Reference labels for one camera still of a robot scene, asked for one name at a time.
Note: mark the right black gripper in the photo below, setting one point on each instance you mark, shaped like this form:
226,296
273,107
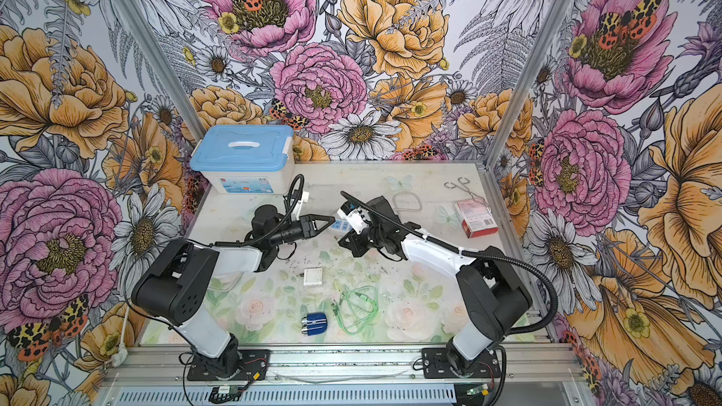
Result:
355,246

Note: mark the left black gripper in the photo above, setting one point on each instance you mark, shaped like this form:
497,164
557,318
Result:
309,226

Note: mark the white usb charger adapter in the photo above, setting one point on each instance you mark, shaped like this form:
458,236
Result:
313,277

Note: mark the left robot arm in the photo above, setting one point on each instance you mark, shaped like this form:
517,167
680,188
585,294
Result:
173,289

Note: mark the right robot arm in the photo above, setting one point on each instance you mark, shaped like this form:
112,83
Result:
494,295

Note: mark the blue lid storage box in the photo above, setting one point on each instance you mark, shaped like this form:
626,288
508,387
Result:
246,159

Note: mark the red white medicine box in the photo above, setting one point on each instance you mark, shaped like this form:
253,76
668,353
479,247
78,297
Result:
476,217

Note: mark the metal surgical scissors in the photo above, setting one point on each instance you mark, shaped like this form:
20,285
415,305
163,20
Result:
462,184

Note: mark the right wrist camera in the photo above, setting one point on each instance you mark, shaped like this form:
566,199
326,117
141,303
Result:
352,220

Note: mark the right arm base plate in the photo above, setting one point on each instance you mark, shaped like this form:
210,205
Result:
442,363

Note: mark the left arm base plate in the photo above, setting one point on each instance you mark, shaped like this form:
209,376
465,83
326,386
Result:
236,366

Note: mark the aluminium front rail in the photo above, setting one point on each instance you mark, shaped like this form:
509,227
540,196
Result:
387,374

